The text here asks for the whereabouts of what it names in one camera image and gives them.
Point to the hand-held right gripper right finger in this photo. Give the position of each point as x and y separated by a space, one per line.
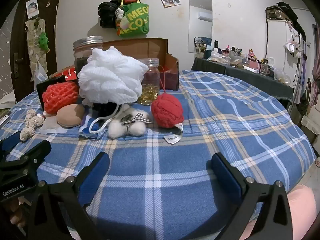
225 177

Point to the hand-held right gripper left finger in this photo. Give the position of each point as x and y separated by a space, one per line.
97 175

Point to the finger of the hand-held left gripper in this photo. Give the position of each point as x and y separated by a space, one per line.
35 150
10 140

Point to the clear plastic wrapper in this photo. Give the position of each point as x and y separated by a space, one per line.
50 127

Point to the beige curly plush toy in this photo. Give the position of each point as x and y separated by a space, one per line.
31 122

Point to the beige makeup sponge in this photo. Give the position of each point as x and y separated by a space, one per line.
68 116

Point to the red foam net sleeve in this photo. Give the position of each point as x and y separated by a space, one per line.
60 97

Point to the white fluffy plush toy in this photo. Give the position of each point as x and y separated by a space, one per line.
135 127

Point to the black scrunchie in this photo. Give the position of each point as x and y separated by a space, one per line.
102 108

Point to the red knitted plush toy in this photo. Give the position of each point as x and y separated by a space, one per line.
166 110

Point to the white mesh bath pouf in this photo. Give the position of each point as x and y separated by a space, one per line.
110 77

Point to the small clear plastic jar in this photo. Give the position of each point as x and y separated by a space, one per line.
151 80

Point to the large glass jar metal lid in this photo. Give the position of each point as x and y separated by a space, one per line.
86 48

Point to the cardboard box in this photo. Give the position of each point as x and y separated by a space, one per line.
150 48

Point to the person's left hand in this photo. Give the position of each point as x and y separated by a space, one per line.
17 212

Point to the blue plaid blanket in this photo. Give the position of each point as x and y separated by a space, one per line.
200 135

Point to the black flat object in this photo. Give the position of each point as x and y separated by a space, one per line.
46 85

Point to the clear plastic bag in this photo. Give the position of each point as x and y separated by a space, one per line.
38 72

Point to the pink cloth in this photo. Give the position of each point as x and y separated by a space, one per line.
300 205

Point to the hanging door organiser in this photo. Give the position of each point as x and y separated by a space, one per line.
32 42

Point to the dark wooden door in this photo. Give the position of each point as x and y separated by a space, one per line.
21 40

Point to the table with dark cloth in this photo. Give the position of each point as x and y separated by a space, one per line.
250 77

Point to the green plush toy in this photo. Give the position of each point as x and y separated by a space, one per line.
43 41

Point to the red paper liner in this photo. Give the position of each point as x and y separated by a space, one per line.
171 78

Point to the hanging clothes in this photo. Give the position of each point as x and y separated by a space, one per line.
306 85

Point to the clutter of cosmetics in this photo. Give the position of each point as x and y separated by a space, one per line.
240 55

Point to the white picture on door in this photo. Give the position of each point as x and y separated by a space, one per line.
32 7

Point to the white cabinet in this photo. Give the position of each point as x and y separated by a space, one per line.
276 42

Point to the black bag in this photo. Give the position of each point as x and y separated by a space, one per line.
106 15

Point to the green tote bag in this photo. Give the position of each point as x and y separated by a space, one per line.
136 20

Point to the patterned suitcase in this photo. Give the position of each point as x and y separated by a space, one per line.
275 13

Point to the black clothes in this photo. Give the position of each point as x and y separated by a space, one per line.
287 10

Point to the wall mirror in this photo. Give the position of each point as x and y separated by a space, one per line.
200 7

